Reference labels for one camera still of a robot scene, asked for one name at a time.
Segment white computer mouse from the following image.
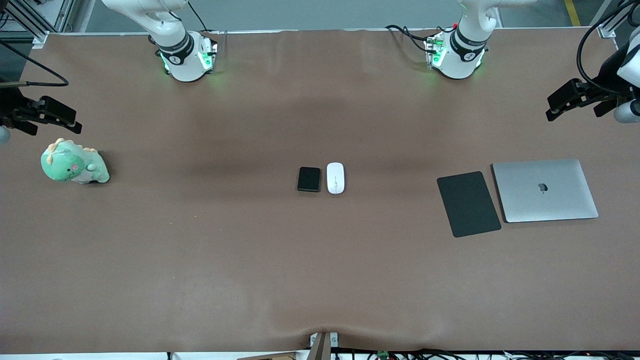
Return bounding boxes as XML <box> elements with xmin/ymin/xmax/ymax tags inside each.
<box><xmin>326</xmin><ymin>162</ymin><xmax>346</xmax><ymax>195</ymax></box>

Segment black phone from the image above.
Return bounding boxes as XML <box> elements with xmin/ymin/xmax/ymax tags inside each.
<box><xmin>297</xmin><ymin>166</ymin><xmax>322</xmax><ymax>193</ymax></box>

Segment black mouse pad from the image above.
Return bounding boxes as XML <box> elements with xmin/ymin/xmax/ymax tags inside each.
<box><xmin>436</xmin><ymin>171</ymin><xmax>502</xmax><ymax>239</ymax></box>

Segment green dinosaur plush toy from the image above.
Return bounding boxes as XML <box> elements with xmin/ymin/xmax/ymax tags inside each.
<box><xmin>40</xmin><ymin>138</ymin><xmax>111</xmax><ymax>185</ymax></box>

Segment silver laptop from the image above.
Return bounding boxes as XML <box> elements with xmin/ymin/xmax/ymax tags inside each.
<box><xmin>491</xmin><ymin>159</ymin><xmax>600</xmax><ymax>224</ymax></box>

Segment brown table cover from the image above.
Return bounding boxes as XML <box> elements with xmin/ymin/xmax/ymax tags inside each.
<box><xmin>0</xmin><ymin>29</ymin><xmax>640</xmax><ymax>354</ymax></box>

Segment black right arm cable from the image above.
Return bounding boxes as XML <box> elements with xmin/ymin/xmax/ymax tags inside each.
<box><xmin>0</xmin><ymin>41</ymin><xmax>70</xmax><ymax>89</ymax></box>

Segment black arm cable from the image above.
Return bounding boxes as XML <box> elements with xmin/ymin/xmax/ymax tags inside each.
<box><xmin>576</xmin><ymin>0</ymin><xmax>640</xmax><ymax>97</ymax></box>
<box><xmin>0</xmin><ymin>41</ymin><xmax>70</xmax><ymax>89</ymax></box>

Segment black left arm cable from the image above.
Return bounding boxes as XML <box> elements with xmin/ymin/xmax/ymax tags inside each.
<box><xmin>576</xmin><ymin>0</ymin><xmax>640</xmax><ymax>97</ymax></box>

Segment aluminium frame profile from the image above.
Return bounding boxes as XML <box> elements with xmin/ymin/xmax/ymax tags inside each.
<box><xmin>590</xmin><ymin>0</ymin><xmax>640</xmax><ymax>39</ymax></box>
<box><xmin>0</xmin><ymin>0</ymin><xmax>76</xmax><ymax>49</ymax></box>

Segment black base cable bundle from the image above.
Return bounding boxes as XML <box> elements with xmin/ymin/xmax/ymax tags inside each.
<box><xmin>385</xmin><ymin>22</ymin><xmax>458</xmax><ymax>54</ymax></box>

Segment brown camera mount bracket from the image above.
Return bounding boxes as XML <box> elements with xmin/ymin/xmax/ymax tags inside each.
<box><xmin>309</xmin><ymin>331</ymin><xmax>339</xmax><ymax>360</ymax></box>

